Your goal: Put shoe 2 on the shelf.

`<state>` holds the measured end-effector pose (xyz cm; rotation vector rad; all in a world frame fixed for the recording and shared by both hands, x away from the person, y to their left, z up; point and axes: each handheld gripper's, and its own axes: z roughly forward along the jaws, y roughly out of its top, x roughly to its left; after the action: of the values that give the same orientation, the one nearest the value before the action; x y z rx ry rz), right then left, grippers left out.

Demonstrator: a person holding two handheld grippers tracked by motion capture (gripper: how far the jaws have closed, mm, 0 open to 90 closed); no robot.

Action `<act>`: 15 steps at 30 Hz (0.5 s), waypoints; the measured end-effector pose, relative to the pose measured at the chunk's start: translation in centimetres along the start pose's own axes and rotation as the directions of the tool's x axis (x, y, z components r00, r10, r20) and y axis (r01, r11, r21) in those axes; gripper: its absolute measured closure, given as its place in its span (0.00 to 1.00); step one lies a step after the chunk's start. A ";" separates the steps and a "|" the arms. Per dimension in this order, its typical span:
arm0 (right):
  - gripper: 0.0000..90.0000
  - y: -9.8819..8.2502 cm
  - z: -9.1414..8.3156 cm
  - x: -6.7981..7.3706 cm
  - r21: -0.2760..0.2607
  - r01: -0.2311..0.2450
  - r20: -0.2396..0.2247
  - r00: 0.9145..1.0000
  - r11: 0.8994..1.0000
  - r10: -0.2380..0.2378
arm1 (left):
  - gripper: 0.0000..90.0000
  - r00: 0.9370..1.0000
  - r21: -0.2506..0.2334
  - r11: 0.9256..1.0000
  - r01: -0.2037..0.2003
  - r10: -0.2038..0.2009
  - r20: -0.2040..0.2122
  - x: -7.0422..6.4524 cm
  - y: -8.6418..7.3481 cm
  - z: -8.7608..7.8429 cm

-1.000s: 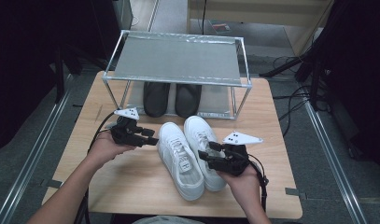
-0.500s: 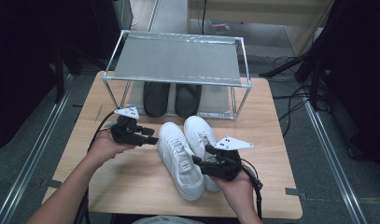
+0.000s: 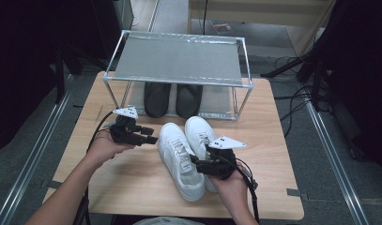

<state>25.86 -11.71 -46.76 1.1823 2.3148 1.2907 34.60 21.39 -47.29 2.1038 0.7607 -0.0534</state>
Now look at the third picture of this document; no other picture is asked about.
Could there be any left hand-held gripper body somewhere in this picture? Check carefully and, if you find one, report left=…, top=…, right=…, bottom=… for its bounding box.
left=109, top=106, right=144, bottom=145

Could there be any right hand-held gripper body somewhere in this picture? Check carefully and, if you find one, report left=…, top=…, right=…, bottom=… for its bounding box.
left=197, top=135, right=248, bottom=181

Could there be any white sneaker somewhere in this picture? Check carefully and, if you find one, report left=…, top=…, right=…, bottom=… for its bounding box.
left=184, top=115, right=222, bottom=194
left=157, top=122, right=206, bottom=203

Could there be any black slipper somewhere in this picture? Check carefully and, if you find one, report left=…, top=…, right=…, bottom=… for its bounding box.
left=175, top=83, right=204, bottom=119
left=143, top=82, right=173, bottom=119

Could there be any metal shoe rack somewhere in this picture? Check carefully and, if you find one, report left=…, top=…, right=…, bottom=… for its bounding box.
left=102, top=29, right=254, bottom=120

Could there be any person's right hand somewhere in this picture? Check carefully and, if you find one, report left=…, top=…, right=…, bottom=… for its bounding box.
left=208, top=161, right=252, bottom=204

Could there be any person's left hand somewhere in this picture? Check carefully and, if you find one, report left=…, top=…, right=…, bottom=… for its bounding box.
left=85, top=135, right=135, bottom=170

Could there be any person's grey shirt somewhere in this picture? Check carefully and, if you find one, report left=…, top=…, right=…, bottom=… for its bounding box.
left=131, top=216, right=192, bottom=225

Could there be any grey tape strip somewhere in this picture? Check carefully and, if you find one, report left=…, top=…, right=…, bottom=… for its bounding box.
left=41, top=180, right=65, bottom=190
left=286, top=188, right=309, bottom=201

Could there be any black tripod stand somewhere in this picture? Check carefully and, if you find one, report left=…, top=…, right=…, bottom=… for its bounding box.
left=260, top=51, right=333, bottom=111

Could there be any red booklet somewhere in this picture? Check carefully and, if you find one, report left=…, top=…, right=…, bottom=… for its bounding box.
left=211, top=21, right=233, bottom=35

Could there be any dark curtain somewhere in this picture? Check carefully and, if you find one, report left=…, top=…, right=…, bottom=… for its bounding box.
left=310, top=0, right=382, bottom=172
left=0, top=0, right=116, bottom=156

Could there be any light wooden cabinet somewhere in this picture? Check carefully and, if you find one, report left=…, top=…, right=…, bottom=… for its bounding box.
left=188, top=0, right=337, bottom=57

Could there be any left hand-held gripper cable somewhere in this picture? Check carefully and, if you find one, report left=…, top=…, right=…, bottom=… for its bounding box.
left=74, top=111, right=117, bottom=225

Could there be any black floor cable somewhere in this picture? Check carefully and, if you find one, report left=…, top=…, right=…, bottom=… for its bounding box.
left=273, top=55, right=305, bottom=74
left=273, top=84, right=316, bottom=139

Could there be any metal floor rail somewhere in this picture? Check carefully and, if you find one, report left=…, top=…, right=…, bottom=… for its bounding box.
left=304, top=101, right=371, bottom=225
left=0, top=74, right=74, bottom=225

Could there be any black hanging cable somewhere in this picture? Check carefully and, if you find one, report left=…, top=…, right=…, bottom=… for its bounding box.
left=203, top=0, right=209, bottom=36

